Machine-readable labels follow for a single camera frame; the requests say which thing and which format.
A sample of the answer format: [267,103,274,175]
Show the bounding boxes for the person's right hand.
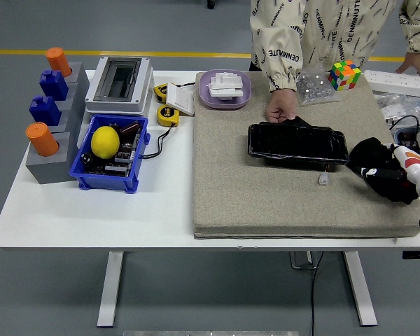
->
[264,87,298,124]

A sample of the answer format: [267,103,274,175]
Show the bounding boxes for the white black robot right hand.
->
[357,143,420,188]

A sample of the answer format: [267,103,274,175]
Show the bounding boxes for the black panel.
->
[247,117,349,173]

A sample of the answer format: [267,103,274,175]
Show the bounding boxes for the black rag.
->
[346,136,420,206]

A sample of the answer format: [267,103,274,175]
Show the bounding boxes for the blue bowl of electronics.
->
[391,127,420,155]

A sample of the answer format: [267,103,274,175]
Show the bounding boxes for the white power strip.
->
[363,69,420,99]

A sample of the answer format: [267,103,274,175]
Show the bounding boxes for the clear bag of metal nuts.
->
[294,64,342,107]

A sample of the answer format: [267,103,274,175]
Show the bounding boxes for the clear plastic bags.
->
[372,90,420,123]

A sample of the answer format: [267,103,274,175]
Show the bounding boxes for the stack of white switches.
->
[206,70,245,102]

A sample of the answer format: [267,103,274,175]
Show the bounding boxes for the colourful puzzle cube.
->
[327,59,362,92]

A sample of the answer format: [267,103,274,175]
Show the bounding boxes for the purple plate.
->
[198,69,252,110]

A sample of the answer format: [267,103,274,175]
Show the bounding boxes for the person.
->
[248,0,420,92]

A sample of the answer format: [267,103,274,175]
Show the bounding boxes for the beige mat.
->
[192,71,420,240]

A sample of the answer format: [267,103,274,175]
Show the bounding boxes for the yellow tape measure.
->
[153,83,172,104]
[155,104,180,127]

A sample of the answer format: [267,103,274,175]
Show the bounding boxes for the white table leg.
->
[342,251,378,327]
[97,251,124,328]

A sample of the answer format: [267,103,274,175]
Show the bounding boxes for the grey table control box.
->
[289,251,319,270]

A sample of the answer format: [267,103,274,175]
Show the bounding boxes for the dark circuit board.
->
[80,120,143,177]

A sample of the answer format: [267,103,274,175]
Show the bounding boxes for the yellow lemon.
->
[90,126,120,160]

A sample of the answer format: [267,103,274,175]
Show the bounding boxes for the blue plastic bin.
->
[69,113,151,194]

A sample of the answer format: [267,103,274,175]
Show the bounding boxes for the orange cylinder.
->
[24,122,60,158]
[45,47,73,78]

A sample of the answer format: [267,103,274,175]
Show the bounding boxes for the blue block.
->
[28,95,62,127]
[38,69,69,102]

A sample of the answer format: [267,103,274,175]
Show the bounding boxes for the grey stepped block holder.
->
[24,62,91,186]

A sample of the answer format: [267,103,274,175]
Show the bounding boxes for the white wall switch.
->
[165,83,197,117]

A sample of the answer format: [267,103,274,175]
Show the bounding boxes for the thin black cable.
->
[139,124,178,160]

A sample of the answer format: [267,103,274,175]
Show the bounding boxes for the grey white electrical enclosure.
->
[83,56,154,116]

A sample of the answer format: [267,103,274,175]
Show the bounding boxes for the black power cable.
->
[309,251,326,336]

